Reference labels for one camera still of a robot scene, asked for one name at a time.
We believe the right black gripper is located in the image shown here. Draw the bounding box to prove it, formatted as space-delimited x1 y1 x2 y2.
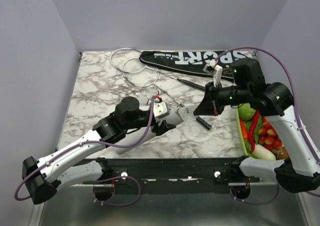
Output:
193 80 251 116

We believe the white shuttlecock tube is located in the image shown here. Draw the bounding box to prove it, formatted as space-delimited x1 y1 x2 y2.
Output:
114 109 183 155

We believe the white feather shuttlecock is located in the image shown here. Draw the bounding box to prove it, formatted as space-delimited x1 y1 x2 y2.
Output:
176 106 196 123

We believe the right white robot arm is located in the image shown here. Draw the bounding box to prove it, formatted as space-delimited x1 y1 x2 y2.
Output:
193 57 320 193

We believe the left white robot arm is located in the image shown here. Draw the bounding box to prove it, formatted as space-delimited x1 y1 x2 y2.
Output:
17 95 182 205

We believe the lower badminton racket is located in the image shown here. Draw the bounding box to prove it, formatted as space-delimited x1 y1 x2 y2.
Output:
121 58 212 130

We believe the badminton racket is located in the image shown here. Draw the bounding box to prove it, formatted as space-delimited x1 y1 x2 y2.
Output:
109 48 205 92
121 58 212 130

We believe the upper badminton racket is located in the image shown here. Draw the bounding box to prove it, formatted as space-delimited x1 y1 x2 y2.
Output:
109 48 205 92

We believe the green cabbage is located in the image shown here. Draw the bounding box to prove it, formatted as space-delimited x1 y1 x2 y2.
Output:
238 103 256 121

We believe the orange carrot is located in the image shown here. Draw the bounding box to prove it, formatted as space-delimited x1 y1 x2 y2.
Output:
239 118 248 140

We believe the black racket bag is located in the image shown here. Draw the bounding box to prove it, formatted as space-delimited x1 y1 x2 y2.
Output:
139 50 253 82

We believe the red chili pepper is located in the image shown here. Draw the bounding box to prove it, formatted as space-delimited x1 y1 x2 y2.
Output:
248 110 260 154

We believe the green vegetable tray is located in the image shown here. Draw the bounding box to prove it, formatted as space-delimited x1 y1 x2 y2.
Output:
236 103 290 161

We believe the red cherry tomatoes bunch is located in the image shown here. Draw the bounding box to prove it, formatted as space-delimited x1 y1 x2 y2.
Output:
258 121 283 151

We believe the white radish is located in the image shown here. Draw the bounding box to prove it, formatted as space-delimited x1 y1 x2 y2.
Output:
251 144 276 161

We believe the brown mushroom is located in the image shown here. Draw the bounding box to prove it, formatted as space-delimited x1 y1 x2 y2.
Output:
276 146 290 160

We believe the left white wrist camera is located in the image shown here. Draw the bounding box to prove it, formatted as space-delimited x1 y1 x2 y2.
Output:
152 95 170 119

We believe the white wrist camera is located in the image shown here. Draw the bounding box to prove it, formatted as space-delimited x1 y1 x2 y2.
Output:
152 95 170 119
203 59 223 87

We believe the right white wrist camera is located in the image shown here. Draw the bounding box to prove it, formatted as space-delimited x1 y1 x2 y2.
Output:
203 59 223 87

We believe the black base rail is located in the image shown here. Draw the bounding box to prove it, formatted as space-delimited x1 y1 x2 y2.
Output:
92 156 259 196

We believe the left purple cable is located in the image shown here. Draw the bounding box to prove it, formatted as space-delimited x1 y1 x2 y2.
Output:
13 95 161 202

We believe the purple cable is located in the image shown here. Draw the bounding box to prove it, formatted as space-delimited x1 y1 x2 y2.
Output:
215 46 320 194
13 95 161 202

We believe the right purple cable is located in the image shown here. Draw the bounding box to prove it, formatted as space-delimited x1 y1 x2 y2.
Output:
215 46 320 194

